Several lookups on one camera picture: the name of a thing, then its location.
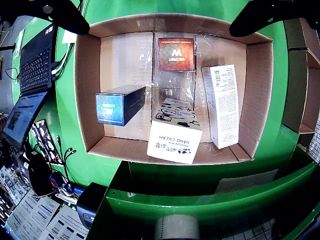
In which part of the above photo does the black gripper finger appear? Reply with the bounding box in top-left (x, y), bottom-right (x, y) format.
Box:
top-left (0, 0), bottom-right (91, 36)
top-left (229, 0), bottom-right (320, 38)

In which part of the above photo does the red and silver carton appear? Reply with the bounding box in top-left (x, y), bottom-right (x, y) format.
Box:
top-left (156, 37), bottom-right (197, 101)

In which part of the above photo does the blue carton with W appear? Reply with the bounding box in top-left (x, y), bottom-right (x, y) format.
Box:
top-left (95, 84), bottom-right (147, 127)

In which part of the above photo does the large flat cardboard tray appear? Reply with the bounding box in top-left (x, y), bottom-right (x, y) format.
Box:
top-left (74, 12), bottom-right (274, 166)

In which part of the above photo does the white card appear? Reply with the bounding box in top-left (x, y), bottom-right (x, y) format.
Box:
top-left (61, 29), bottom-right (78, 46)

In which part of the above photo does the black laptop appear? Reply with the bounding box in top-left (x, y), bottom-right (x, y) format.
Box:
top-left (1, 21), bottom-right (60, 151)

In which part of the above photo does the long white printed carton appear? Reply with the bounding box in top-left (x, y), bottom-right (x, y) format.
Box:
top-left (201, 63), bottom-right (241, 150)

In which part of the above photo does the black connector board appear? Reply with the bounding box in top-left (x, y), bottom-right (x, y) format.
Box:
top-left (30, 119), bottom-right (64, 166)

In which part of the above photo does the cow print hand cream carton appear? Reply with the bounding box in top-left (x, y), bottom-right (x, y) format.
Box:
top-left (146, 97), bottom-right (204, 166)

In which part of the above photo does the black rounded bag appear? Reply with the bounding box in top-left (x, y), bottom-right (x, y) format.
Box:
top-left (26, 161), bottom-right (56, 198)

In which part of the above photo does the grey label plate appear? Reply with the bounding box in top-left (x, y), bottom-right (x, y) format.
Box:
top-left (214, 168), bottom-right (280, 195)

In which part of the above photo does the black plastic device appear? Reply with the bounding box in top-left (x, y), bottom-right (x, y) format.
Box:
top-left (75, 181), bottom-right (109, 230)

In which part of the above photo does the printed paper sheet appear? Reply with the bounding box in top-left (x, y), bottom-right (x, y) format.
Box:
top-left (47, 203), bottom-right (90, 240)
top-left (6, 191), bottom-right (61, 240)

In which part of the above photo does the green curved metal chute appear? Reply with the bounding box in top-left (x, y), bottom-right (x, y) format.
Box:
top-left (87, 144), bottom-right (320, 240)

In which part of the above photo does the grey roll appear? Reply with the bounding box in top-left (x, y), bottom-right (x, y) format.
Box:
top-left (153, 214), bottom-right (201, 240)

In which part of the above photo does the white cable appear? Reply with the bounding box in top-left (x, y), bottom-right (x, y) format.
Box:
top-left (50, 42), bottom-right (76, 79)

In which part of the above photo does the black multi plug cable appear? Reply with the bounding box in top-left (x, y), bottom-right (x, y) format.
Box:
top-left (56, 135), bottom-right (78, 193)

